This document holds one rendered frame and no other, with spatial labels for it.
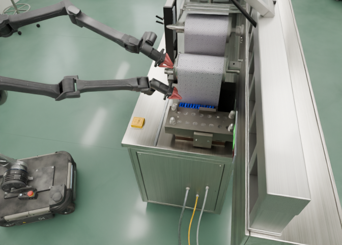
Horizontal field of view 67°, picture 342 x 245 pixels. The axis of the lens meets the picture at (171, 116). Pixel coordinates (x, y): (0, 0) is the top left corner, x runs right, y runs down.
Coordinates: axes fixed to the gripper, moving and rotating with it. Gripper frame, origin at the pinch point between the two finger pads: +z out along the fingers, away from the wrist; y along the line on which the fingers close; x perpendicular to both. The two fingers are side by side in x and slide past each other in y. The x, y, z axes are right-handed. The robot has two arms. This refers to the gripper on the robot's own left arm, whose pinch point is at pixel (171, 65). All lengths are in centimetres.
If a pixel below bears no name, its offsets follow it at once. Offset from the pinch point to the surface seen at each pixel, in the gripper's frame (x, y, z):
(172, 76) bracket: -7.8, -2.1, 5.9
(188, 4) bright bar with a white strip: 20.6, -27.5, -8.1
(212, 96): 4.9, 9.2, 26.7
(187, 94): -4.7, 8.5, 15.9
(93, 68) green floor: -182, -140, -24
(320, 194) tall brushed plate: 51, 78, 27
